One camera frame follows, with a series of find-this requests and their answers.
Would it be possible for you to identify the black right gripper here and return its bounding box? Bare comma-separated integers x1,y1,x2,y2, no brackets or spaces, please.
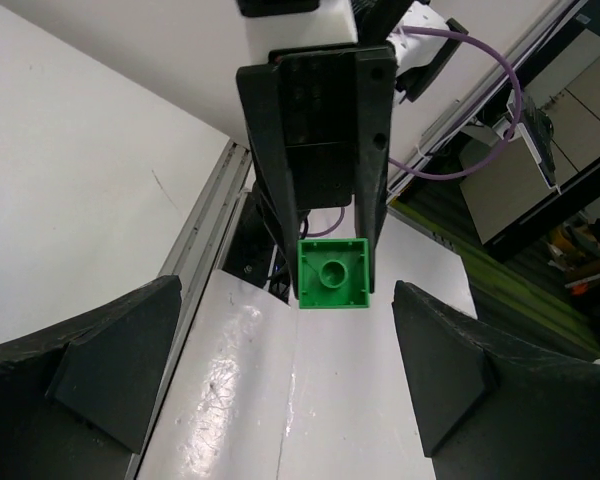
236,45,396,295

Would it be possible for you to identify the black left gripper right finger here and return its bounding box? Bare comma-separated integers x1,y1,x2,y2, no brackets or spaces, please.
392,281,600,479

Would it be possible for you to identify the background office furniture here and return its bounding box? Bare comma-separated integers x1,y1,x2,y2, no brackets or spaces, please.
387,0,600,361

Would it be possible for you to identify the green 2x2 stack brick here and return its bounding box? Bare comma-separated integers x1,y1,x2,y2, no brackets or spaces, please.
297,238,371,309

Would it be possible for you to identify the aluminium table rail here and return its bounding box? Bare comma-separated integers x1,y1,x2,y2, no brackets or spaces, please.
159,139,254,361

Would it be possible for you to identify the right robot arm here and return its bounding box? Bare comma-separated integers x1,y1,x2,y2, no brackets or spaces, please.
236,1,466,300

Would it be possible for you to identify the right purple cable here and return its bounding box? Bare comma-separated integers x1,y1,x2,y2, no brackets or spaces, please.
299,27,524,239

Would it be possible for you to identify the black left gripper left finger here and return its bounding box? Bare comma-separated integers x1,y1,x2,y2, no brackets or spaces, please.
0,275,182,479

